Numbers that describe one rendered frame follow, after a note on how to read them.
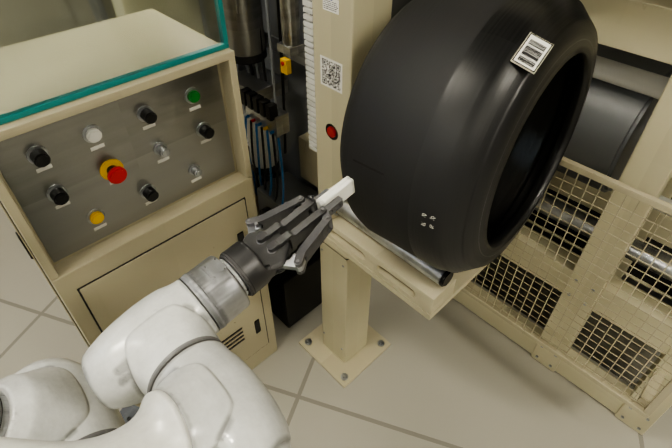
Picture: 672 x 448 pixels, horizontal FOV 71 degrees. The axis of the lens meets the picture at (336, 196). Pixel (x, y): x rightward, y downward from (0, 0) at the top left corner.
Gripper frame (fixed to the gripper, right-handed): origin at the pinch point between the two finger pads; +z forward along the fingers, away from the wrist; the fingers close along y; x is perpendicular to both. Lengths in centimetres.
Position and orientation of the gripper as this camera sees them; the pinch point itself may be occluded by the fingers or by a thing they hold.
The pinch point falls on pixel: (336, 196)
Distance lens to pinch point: 74.8
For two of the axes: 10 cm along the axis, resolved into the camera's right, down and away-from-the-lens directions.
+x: 1.1, 6.8, 7.2
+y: -6.9, -4.7, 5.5
